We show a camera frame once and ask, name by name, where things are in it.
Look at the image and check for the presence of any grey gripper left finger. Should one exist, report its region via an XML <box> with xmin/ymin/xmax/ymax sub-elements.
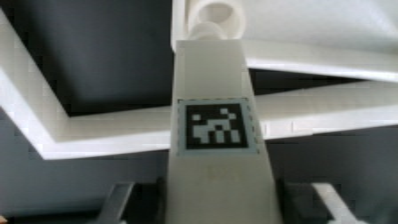
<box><xmin>92</xmin><ymin>182</ymin><xmax>135</xmax><ymax>224</ymax></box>

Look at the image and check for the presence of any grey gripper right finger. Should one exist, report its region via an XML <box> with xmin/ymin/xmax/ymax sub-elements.
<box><xmin>312</xmin><ymin>183</ymin><xmax>367</xmax><ymax>224</ymax></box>

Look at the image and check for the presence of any white U-shaped obstacle fence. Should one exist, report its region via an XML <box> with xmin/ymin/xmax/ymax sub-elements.
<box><xmin>0</xmin><ymin>10</ymin><xmax>398</xmax><ymax>160</ymax></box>

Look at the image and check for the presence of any white desk top tray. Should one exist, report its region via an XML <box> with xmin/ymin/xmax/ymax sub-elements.
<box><xmin>170</xmin><ymin>0</ymin><xmax>398</xmax><ymax>83</ymax></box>

